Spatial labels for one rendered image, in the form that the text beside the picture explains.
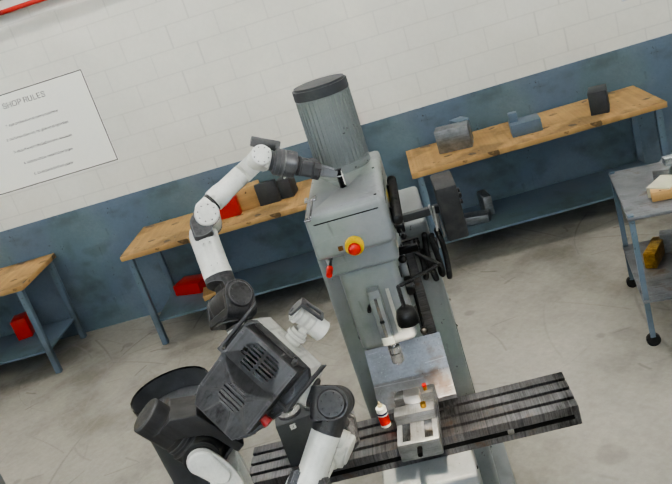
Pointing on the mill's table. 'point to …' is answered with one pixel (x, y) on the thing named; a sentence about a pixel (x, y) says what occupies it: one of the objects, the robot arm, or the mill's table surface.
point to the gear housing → (366, 258)
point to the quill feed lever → (417, 305)
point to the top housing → (350, 211)
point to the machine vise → (416, 434)
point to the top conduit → (394, 200)
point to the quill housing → (390, 274)
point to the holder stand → (294, 431)
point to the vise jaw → (414, 413)
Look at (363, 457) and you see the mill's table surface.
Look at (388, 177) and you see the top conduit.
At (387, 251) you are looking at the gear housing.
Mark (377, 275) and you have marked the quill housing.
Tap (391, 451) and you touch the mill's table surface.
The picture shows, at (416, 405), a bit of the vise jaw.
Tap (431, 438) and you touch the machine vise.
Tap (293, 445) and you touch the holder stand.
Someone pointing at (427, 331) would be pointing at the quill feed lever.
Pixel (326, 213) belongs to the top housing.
